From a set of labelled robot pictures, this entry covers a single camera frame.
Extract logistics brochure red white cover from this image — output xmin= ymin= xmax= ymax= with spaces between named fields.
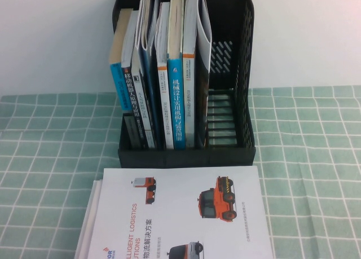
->
xmin=86 ymin=165 xmax=274 ymax=259

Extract grey spine book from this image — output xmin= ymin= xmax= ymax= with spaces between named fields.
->
xmin=131 ymin=51 xmax=157 ymax=150

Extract short dark grey book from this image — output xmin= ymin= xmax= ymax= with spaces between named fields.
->
xmin=123 ymin=113 xmax=142 ymax=151

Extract black spine Chinese title book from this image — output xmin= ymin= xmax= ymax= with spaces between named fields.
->
xmin=121 ymin=10 xmax=150 ymax=150

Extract black plastic book holder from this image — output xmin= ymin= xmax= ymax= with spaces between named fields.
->
xmin=111 ymin=0 xmax=257 ymax=169

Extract blue spine book tan pages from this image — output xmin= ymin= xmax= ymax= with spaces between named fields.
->
xmin=109 ymin=7 xmax=134 ymax=112

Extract white book grey edge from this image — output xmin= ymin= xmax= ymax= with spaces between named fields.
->
xmin=73 ymin=208 xmax=91 ymax=259

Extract floppy white dark cover brochure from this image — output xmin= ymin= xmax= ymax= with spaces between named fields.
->
xmin=196 ymin=0 xmax=213 ymax=149

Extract thin blue cover magazine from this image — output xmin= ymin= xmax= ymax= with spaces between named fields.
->
xmin=135 ymin=0 xmax=164 ymax=150

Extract green checked tablecloth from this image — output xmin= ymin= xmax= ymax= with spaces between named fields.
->
xmin=0 ymin=85 xmax=361 ymax=259

